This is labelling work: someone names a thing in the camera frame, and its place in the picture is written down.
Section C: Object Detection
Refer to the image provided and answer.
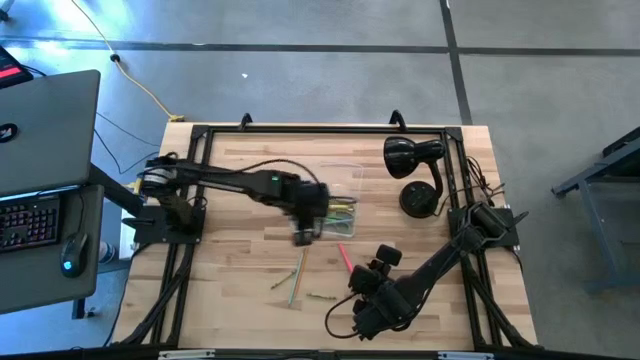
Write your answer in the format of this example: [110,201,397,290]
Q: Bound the yellow cable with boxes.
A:
[69,0,186,124]

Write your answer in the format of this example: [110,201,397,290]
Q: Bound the pink highlighter pen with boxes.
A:
[338,243,355,274]

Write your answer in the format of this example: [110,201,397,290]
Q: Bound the clear plastic supply box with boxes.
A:
[318,160,365,240]

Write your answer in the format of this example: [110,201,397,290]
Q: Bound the black lamp cable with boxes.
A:
[434,155,507,217]

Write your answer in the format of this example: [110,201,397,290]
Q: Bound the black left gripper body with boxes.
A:
[287,180,332,227]

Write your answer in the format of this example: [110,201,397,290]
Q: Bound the black metal table frame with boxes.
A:
[112,122,541,360]

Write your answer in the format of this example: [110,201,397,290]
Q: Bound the black backlit keyboard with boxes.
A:
[0,194,64,254]

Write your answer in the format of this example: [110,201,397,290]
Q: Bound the black device red screen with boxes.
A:
[0,44,34,91]

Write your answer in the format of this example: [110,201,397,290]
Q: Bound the gray side desk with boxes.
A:
[0,164,147,321]

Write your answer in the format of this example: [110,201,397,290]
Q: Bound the blue gray metal cart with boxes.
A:
[551,124,640,295]

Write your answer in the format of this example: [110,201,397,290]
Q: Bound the green scissors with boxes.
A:
[322,211,358,238]

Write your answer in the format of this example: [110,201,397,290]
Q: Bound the gray laptop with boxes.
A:
[0,69,102,199]

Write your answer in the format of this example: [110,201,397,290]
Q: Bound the black computer mouse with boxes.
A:
[59,232,90,279]

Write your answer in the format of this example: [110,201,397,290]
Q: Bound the black camera cable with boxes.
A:
[234,158,322,187]
[324,293,364,341]

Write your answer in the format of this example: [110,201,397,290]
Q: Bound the black gooseneck desk lamp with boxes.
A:
[382,134,448,220]

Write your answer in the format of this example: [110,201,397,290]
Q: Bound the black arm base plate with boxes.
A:
[447,204,522,250]
[122,202,207,246]

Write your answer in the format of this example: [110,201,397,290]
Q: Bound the white blue bottle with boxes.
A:
[98,241,118,265]

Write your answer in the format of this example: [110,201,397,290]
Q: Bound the orange pencil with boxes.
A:
[293,246,311,302]

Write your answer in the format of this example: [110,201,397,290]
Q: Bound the black left camera cable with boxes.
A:
[234,158,322,187]

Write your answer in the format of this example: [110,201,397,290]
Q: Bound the black right camera cable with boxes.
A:
[324,293,364,341]

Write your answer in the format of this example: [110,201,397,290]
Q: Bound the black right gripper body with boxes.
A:
[348,263,389,299]

